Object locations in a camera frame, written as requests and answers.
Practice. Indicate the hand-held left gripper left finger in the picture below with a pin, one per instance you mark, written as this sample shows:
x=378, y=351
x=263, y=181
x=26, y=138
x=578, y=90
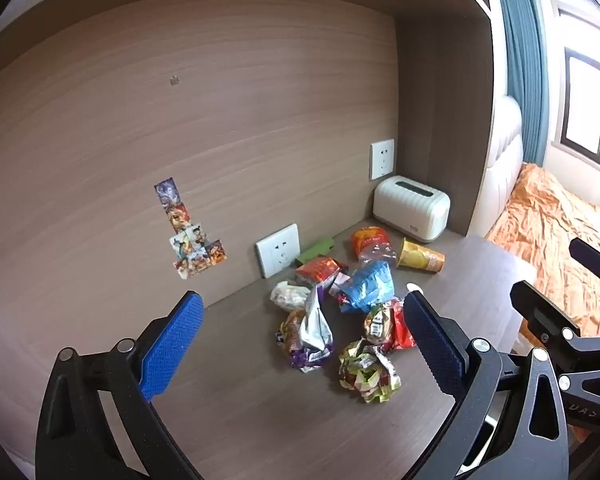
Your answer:
x=172, y=345

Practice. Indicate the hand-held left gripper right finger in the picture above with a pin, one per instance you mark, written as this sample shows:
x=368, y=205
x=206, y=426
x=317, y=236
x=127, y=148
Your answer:
x=437, y=345

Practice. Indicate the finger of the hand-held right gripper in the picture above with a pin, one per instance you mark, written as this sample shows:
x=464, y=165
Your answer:
x=545, y=315
x=595, y=260

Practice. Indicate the red cigarette pack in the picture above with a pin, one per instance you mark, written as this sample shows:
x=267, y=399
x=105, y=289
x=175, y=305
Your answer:
x=387, y=327

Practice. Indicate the yellow paper cup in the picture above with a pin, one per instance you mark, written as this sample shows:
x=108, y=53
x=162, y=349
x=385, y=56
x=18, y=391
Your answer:
x=422, y=256

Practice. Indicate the orange blanket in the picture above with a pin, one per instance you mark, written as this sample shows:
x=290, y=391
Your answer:
x=550, y=220

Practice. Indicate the small white paper scrap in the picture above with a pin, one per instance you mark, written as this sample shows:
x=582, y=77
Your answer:
x=414, y=287

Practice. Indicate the green crumpled wrapper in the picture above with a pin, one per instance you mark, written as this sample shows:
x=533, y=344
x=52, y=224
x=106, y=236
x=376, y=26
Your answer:
x=367, y=370

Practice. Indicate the blue snack bag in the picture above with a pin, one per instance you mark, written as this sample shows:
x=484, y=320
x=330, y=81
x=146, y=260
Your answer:
x=367, y=287

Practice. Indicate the crushed orange-label plastic bottle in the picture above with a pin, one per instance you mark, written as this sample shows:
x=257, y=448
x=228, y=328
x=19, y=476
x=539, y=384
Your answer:
x=367, y=240

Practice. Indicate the white crumpled paper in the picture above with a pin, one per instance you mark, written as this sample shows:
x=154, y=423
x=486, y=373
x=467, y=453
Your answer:
x=290, y=296

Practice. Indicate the silver purple snack bag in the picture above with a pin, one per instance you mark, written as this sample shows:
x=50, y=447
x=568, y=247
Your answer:
x=307, y=335

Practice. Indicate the white padded headboard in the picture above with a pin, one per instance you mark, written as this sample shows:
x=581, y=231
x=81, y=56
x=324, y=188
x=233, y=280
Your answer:
x=505, y=160

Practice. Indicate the white ribbed tissue box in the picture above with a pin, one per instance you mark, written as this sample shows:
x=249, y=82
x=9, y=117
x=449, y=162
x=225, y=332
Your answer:
x=410, y=210

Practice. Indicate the red snack packet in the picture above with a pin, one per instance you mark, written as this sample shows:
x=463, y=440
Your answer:
x=320, y=269

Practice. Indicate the small green box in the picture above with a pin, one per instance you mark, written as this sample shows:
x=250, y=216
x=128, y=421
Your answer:
x=316, y=251

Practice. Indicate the dark-framed window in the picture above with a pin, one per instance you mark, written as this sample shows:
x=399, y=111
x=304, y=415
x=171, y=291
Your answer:
x=587, y=100

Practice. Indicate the teal curtain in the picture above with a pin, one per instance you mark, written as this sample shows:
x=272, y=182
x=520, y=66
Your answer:
x=522, y=60

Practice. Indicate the colourful wall stickers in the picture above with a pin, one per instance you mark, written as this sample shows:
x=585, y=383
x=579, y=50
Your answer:
x=190, y=245

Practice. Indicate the white wall socket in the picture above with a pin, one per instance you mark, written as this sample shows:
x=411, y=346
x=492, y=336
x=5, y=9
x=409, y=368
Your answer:
x=277, y=250
x=382, y=159

